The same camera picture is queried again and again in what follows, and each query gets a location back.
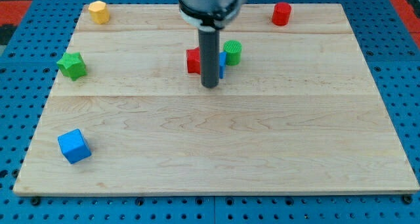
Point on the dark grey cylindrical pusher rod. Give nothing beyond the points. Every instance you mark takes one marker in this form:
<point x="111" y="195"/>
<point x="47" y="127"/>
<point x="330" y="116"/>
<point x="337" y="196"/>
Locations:
<point x="209" y="58"/>

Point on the blue triangle block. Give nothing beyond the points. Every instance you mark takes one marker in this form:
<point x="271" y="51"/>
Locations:
<point x="222" y="64"/>

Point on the blue cube block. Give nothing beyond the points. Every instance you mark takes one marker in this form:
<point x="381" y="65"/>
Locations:
<point x="73" y="146"/>

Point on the red star block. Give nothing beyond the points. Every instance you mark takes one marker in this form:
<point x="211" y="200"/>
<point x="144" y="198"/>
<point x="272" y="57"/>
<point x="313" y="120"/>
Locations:
<point x="193" y="61"/>

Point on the green cylinder block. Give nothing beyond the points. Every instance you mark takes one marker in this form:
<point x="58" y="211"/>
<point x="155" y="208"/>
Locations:
<point x="233" y="50"/>

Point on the red cylinder block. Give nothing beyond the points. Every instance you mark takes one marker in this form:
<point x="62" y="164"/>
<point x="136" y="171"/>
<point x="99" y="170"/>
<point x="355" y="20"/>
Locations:
<point x="281" y="13"/>

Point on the yellow hexagon block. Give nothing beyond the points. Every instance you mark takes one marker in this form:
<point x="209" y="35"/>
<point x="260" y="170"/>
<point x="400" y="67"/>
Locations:
<point x="99" y="12"/>

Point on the light wooden board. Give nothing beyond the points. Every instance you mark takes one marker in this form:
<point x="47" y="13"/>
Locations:
<point x="299" y="115"/>

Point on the green star block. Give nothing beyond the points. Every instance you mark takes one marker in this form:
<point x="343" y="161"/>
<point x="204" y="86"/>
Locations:
<point x="72" y="66"/>

